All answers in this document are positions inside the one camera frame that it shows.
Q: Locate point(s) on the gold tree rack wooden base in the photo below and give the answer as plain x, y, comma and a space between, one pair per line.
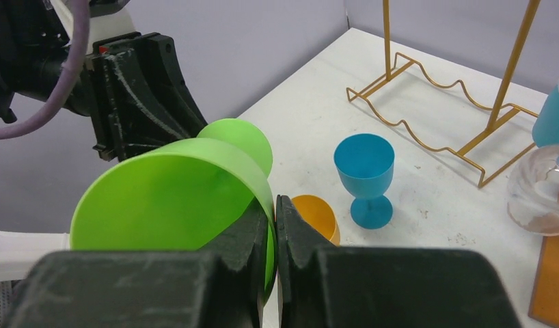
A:
544, 304

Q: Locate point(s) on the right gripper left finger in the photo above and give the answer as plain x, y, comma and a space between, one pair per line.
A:
220, 285

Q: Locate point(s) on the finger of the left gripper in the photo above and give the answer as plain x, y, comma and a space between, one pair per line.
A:
142, 101

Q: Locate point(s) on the orange plastic goblet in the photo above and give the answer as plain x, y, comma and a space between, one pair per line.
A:
318, 214

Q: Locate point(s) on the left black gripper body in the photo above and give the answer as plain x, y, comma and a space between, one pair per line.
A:
33, 47

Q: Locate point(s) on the teal plastic goblet front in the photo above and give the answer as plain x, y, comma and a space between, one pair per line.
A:
545, 131

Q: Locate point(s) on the green plastic goblet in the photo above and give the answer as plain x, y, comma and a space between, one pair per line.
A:
179, 196

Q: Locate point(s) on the clear wine glass front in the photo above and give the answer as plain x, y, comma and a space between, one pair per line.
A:
533, 191

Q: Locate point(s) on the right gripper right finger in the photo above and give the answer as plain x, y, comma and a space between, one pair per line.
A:
324, 285

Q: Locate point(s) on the blue plastic goblet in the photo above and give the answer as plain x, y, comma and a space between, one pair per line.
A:
365, 165

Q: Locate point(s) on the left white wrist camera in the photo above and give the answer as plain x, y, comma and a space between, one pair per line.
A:
108, 19

